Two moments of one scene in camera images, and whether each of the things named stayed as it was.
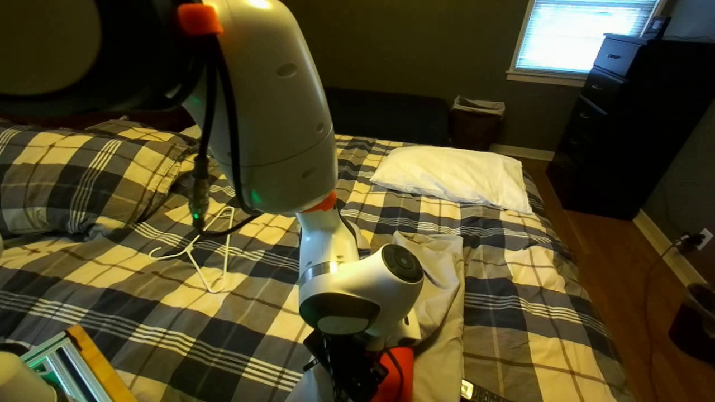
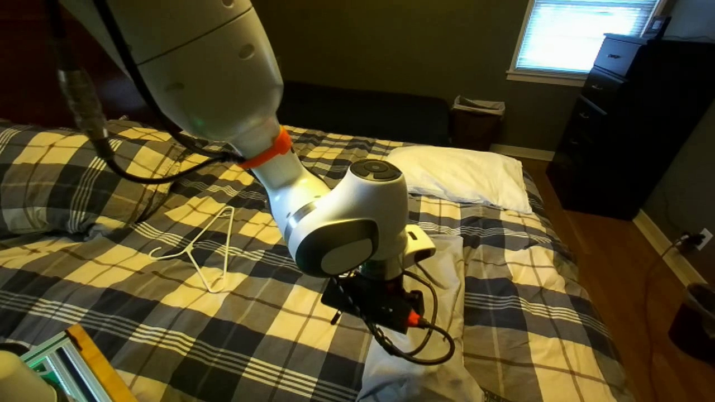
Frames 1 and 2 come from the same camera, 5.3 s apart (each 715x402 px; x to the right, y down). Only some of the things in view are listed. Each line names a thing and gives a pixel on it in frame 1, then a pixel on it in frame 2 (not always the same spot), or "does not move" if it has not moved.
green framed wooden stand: x=75 y=370 does not move
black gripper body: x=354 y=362 → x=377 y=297
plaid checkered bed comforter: x=204 y=301 does not move
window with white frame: x=559 y=40 does not move
